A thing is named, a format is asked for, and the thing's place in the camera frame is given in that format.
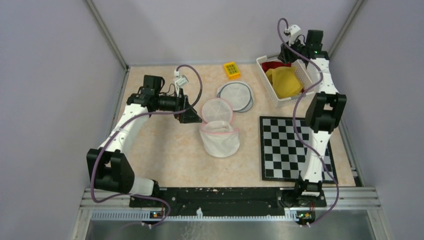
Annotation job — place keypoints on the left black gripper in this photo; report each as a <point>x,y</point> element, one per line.
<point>181,103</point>

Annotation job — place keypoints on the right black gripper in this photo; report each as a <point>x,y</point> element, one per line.
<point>285,55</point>

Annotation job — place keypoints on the red satin bra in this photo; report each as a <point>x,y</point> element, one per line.
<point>271,65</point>

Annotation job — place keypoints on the yellow satin bra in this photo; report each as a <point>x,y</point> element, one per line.
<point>284,82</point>

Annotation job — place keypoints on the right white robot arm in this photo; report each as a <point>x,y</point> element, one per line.
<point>324,112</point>

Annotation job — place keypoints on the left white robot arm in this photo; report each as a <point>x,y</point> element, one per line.
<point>108,166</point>

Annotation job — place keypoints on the white plastic basket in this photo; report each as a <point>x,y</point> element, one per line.
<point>300,72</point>

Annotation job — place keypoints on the yellow toy block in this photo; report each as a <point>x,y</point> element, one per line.
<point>232,71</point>

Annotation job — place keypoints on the black white checkerboard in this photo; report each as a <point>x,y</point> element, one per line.
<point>283,156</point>

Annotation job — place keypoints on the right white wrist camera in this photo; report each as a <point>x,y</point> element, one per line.
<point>293,32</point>

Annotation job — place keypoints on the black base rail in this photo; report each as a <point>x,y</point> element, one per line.
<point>228,201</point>

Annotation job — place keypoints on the white toothed cable strip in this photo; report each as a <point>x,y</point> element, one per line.
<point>147,216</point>

